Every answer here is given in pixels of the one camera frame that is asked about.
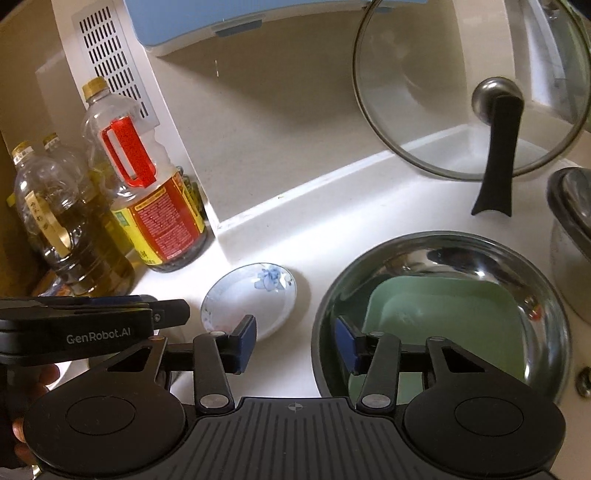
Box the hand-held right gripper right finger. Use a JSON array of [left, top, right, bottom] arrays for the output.
[[334, 316, 506, 411]]

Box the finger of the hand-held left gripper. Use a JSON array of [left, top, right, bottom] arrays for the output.
[[150, 298, 191, 328], [0, 295, 158, 310]]

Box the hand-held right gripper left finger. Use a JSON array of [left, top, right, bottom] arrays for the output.
[[90, 315, 257, 414]]

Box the white plate blue flower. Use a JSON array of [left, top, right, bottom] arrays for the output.
[[201, 262, 298, 342]]

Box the person's left hand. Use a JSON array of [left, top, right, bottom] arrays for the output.
[[9, 362, 63, 472]]

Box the dark glass jar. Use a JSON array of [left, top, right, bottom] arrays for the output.
[[181, 172, 208, 223]]

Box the white vent panel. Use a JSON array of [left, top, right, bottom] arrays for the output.
[[71, 4, 160, 125]]

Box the steel pot with lid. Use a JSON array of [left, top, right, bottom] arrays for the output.
[[546, 167, 591, 320]]

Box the dark oil bottle yellow handle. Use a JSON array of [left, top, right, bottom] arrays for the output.
[[11, 141, 137, 297]]

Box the red handle oil bottle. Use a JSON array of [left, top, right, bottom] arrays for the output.
[[82, 78, 209, 274]]

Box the light oil bottle yellow handle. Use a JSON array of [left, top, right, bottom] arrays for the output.
[[42, 133, 134, 259]]

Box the glass pot lid black handle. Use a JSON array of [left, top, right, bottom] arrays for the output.
[[352, 0, 591, 217]]

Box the blue white wall appliance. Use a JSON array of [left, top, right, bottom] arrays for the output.
[[122, 0, 370, 57]]

